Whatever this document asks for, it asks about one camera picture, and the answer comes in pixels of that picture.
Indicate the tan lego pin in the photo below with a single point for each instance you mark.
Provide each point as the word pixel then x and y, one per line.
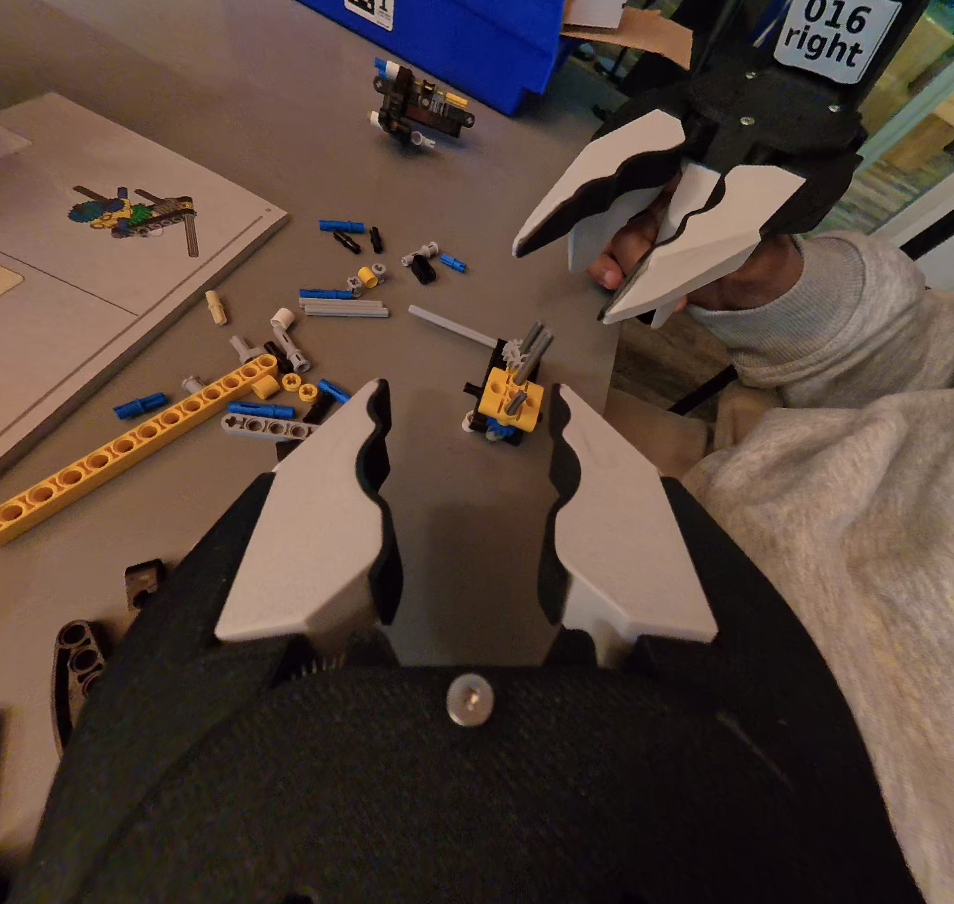
pixel 216 307

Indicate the long thin grey lego axle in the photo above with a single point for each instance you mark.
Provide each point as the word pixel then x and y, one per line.
pixel 451 325

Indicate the scattered small lego pins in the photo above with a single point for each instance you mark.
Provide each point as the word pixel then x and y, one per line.
pixel 339 225

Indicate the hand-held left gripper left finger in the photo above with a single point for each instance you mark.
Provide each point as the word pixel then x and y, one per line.
pixel 313 524

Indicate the person's right forearm grey sleeve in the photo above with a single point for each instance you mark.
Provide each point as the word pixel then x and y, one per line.
pixel 820 322

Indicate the lego instruction booklet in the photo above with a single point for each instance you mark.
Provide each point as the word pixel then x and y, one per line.
pixel 97 285

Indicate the long yellow lego beam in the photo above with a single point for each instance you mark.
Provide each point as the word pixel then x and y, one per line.
pixel 127 445

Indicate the person's grey sweatshirt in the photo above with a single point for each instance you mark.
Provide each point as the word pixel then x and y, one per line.
pixel 835 583

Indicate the black curved lego beam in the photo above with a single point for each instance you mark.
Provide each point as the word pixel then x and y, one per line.
pixel 78 680

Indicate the yellow black lego gear assembly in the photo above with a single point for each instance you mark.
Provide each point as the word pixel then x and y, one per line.
pixel 510 397

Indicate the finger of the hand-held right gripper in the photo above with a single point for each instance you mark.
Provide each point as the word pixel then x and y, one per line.
pixel 596 166
pixel 730 225

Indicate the short grey lego beam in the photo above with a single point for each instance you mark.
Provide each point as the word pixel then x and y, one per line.
pixel 268 427

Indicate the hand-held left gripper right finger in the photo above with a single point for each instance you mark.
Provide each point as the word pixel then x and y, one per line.
pixel 626 539

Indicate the person's right hand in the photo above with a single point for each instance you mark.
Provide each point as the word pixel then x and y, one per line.
pixel 618 255

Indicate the blue plastic box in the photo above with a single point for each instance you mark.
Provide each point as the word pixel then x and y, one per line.
pixel 462 24

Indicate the brown cardboard flap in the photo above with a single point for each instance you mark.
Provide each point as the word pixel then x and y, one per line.
pixel 641 35

